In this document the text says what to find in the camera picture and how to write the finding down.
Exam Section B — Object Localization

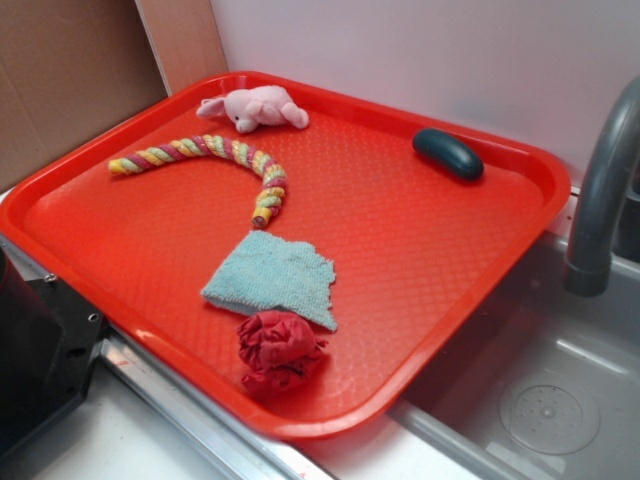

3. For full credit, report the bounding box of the grey toy sink basin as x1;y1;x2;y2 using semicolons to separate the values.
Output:
390;234;639;479

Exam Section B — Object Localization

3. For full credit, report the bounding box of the black bracket block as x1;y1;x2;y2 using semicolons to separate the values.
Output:
1;253;107;459

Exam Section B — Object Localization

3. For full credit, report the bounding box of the dark green plastic pickle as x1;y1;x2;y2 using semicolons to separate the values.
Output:
412;128;484;181

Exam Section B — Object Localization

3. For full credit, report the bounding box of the red plastic tray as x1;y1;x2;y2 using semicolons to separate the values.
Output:
1;72;570;440

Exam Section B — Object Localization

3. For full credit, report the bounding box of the multicolour twisted rope toy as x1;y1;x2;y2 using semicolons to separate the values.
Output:
107;134;288;229

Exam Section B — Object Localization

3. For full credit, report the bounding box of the pink plush pig toy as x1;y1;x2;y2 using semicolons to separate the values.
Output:
196;85;309;134

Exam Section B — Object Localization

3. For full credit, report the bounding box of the light blue towel cloth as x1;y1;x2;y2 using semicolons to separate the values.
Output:
201;231;338;332

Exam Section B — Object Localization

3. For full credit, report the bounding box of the brown cardboard panel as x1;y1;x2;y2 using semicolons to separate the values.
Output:
1;1;227;191

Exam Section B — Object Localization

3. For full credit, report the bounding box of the crumpled red cloth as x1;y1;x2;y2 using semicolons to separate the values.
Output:
237;310;328;397

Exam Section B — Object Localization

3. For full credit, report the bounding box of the grey toy faucet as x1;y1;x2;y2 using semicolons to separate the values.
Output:
563;78;639;297

